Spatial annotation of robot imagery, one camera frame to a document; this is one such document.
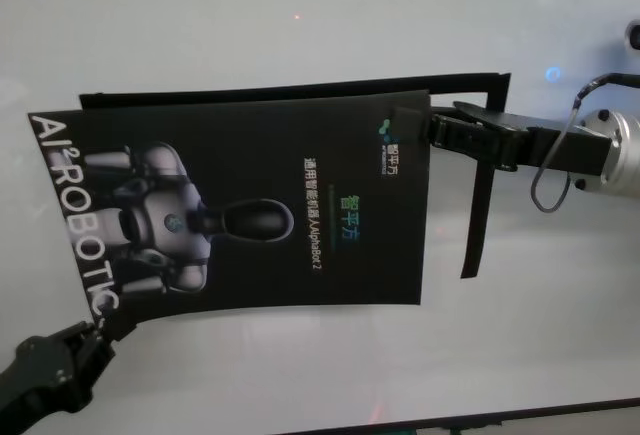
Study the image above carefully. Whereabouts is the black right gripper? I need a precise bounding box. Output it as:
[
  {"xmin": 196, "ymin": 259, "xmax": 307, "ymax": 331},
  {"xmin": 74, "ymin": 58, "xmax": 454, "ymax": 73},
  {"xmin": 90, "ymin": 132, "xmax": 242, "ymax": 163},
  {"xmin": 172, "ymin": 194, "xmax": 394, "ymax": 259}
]
[{"xmin": 391, "ymin": 99, "xmax": 616, "ymax": 176}]

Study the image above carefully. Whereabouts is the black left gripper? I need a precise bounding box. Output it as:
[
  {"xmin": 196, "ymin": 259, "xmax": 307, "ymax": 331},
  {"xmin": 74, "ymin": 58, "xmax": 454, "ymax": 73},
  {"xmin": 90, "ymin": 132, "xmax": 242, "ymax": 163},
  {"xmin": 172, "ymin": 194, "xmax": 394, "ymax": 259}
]
[{"xmin": 0, "ymin": 312, "xmax": 140, "ymax": 435}]

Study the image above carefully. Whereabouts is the thin grey cable loop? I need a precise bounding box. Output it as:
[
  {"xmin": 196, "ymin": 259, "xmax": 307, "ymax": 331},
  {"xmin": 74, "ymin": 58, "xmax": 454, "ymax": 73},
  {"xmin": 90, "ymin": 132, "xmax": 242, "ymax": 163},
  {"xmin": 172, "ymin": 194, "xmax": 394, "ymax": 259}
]
[{"xmin": 531, "ymin": 70, "xmax": 640, "ymax": 215}]

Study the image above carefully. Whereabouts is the black robot print poster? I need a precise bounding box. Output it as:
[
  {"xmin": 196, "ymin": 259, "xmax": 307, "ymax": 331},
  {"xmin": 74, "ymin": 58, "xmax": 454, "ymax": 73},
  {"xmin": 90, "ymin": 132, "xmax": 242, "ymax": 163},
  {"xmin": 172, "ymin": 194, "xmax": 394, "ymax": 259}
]
[{"xmin": 27, "ymin": 88, "xmax": 432, "ymax": 330}]

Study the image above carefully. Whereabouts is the black tape frame outline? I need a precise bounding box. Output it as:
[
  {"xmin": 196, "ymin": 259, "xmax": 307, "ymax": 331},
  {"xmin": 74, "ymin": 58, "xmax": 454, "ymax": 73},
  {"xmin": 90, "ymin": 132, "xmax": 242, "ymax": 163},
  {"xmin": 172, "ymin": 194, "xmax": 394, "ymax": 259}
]
[{"xmin": 78, "ymin": 70, "xmax": 512, "ymax": 280}]

